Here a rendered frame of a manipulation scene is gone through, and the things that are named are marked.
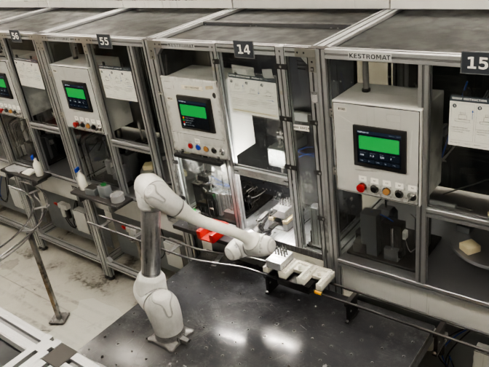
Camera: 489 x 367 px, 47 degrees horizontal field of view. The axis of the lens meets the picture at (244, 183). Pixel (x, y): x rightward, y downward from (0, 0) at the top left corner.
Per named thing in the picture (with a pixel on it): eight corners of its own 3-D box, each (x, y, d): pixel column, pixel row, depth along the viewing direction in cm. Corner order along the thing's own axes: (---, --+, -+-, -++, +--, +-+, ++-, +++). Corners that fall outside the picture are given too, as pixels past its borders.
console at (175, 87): (171, 151, 337) (156, 76, 316) (202, 133, 356) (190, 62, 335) (225, 162, 312) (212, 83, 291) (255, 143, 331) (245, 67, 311)
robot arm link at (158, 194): (188, 199, 269) (177, 190, 279) (160, 182, 258) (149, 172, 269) (172, 222, 268) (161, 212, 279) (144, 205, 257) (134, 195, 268)
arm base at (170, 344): (177, 356, 280) (175, 348, 278) (146, 341, 293) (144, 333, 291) (201, 333, 293) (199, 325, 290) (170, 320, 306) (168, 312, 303)
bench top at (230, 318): (77, 357, 295) (75, 352, 293) (207, 253, 366) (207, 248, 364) (327, 507, 207) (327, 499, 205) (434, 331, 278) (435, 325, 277)
